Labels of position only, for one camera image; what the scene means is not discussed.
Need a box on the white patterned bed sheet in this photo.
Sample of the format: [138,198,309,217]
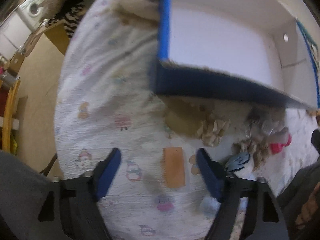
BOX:
[54,0,319,239]

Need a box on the orange sponge piece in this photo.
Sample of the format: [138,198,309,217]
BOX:
[163,147,185,189]

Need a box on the cream satin scrunchie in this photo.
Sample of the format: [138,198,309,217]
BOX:
[195,113,231,147]

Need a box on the blue and white cardboard box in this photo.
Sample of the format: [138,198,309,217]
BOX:
[150,0,319,109]

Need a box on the beige fluffy cloth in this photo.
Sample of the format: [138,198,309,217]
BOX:
[110,0,160,27]

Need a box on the pink rubber duck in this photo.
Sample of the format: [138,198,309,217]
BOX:
[269,134,292,154]

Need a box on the yellow wooden chair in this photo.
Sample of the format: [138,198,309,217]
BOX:
[1,77,21,153]

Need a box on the light blue plush toy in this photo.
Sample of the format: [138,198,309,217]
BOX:
[225,152,251,172]

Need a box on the white washing machine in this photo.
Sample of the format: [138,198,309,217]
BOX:
[17,0,43,31]

